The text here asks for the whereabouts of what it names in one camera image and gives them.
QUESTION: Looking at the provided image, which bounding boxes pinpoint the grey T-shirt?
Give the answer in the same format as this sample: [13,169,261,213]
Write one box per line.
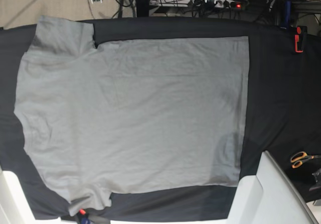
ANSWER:
[14,16,250,215]

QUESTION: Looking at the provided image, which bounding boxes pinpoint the white power strip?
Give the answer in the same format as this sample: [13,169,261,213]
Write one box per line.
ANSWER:
[149,0,249,10]

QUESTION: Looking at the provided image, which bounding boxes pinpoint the black metal stand pole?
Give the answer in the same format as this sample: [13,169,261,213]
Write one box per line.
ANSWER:
[135,0,150,18]

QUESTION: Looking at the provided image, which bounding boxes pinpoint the red black clamp right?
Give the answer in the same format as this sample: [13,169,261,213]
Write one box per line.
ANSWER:
[294,26,307,53]

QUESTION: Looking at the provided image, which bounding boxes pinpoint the black table cloth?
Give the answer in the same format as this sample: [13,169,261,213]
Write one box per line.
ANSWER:
[1,17,320,222]

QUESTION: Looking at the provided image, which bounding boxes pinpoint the black tool right edge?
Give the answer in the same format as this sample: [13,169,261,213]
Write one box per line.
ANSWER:
[309,169,321,191]

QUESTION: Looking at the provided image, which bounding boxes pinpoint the white chair right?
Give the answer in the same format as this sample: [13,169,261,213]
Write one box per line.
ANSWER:
[226,151,318,223]

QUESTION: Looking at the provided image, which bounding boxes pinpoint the white chair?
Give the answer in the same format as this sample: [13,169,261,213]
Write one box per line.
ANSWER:
[226,151,318,223]
[1,169,35,224]

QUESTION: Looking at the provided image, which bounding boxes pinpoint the red blue clamp bottom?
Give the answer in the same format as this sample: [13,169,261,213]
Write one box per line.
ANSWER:
[75,209,92,224]

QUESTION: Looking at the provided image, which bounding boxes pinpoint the white chair left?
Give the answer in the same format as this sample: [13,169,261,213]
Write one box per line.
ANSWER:
[1,169,35,224]

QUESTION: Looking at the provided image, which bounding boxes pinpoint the blue clamp handle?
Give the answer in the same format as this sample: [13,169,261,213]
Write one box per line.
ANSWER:
[280,1,291,29]

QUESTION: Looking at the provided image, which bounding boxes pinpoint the orange handled scissors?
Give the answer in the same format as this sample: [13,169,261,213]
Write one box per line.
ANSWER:
[290,151,320,169]

